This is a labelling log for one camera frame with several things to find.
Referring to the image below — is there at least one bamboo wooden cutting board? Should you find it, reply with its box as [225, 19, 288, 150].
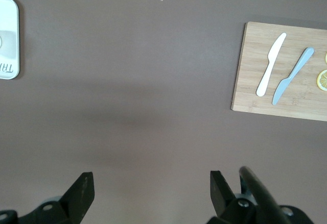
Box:
[230, 21, 327, 122]

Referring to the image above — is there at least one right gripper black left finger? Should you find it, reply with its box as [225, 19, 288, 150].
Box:
[0, 171, 96, 224]

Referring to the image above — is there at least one grey-blue plastic knife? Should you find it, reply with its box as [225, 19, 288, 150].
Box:
[271, 46, 315, 106]

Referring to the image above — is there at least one white rectangular tray bear print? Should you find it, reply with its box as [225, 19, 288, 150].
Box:
[0, 0, 20, 80]

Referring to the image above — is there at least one white plastic knife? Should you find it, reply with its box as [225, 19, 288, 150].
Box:
[256, 32, 287, 97]

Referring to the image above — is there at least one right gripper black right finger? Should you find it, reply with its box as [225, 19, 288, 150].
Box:
[206, 170, 271, 224]

